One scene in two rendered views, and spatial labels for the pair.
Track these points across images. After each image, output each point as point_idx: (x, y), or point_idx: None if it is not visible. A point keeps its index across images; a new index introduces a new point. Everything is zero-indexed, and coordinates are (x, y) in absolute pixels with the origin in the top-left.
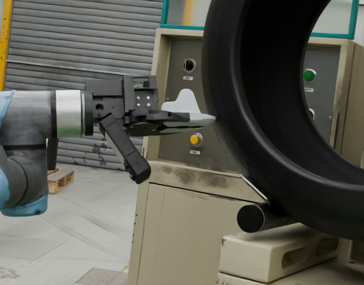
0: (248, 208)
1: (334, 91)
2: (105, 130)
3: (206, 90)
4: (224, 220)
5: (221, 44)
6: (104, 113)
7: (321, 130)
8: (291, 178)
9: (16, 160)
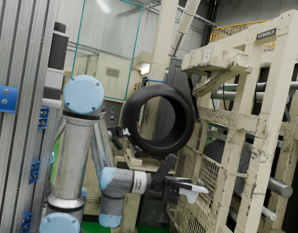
0: (138, 152)
1: (119, 113)
2: (114, 139)
3: (127, 127)
4: (90, 145)
5: (133, 118)
6: (114, 135)
7: (115, 122)
8: (147, 146)
9: None
